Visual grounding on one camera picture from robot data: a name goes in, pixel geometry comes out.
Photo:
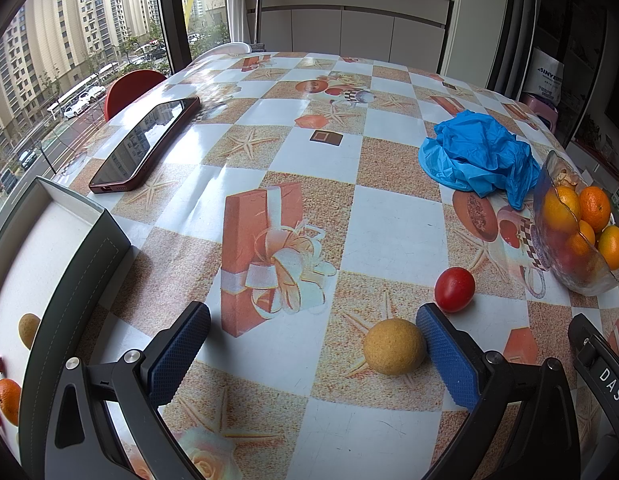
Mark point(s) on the brown kiwi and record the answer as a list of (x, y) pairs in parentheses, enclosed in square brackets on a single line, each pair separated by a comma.
[(392, 347), (28, 331)]

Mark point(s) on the clear glass bowl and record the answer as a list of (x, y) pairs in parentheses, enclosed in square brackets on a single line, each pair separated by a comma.
[(559, 260)]

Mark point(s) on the grey curtain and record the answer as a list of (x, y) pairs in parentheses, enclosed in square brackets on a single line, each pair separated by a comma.
[(509, 25)]

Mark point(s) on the white chair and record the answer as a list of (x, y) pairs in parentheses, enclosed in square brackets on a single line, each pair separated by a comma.
[(224, 49)]

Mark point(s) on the red chair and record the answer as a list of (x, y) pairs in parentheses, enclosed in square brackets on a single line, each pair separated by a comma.
[(132, 87)]

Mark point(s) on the orange yellow tomato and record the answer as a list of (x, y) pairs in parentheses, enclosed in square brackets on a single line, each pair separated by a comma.
[(10, 400)]

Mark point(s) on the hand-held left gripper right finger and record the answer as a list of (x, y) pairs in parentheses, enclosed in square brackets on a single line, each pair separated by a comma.
[(447, 360)]

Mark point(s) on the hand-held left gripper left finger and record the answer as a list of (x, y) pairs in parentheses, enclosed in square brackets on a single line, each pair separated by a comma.
[(177, 355)]

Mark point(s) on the grey tray with white liner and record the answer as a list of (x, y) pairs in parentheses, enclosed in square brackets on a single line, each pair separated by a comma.
[(74, 285)]

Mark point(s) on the pink plastic stool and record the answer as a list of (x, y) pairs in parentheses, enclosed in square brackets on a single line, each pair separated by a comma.
[(539, 105)]

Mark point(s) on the white cabinet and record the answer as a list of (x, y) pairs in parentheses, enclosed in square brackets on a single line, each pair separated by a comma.
[(369, 35)]

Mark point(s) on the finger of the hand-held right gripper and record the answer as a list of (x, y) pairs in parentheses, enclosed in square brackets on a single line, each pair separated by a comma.
[(602, 375)]

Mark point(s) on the smooth red tomato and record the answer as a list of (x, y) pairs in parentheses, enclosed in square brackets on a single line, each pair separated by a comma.
[(454, 289)]

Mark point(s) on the blue plastic bag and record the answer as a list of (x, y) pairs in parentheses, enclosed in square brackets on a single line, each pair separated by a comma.
[(474, 150)]

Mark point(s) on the orange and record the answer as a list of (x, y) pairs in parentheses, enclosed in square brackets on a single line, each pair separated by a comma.
[(579, 241), (595, 207), (559, 207), (613, 246)]

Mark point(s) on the metal pole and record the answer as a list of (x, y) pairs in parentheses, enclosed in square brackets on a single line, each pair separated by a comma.
[(258, 10)]

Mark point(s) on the black smartphone red case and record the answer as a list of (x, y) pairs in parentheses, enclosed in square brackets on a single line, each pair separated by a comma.
[(139, 145)]

